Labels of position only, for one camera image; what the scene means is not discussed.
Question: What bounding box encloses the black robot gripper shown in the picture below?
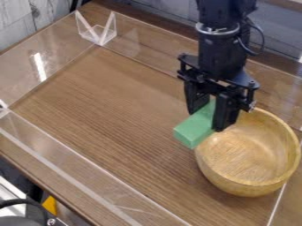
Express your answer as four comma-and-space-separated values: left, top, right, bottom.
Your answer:
178, 22, 261, 132

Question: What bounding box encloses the clear acrylic front wall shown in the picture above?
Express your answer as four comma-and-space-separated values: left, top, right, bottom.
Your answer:
0, 105, 191, 226

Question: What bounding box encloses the clear acrylic corner bracket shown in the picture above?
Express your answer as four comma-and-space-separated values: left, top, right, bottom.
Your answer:
75, 11, 116, 46

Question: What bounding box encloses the yellow label sticker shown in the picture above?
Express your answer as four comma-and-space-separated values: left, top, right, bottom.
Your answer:
43, 195, 58, 215

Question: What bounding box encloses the black cable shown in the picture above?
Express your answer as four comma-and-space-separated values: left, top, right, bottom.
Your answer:
0, 199, 48, 226

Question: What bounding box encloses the green rectangular block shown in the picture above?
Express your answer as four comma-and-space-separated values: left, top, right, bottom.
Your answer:
174, 100, 217, 149

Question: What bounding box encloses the brown wooden bowl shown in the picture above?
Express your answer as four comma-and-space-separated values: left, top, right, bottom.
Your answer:
195, 109, 301, 197

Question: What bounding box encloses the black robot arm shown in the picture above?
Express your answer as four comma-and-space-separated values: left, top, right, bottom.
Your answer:
178, 0, 261, 132

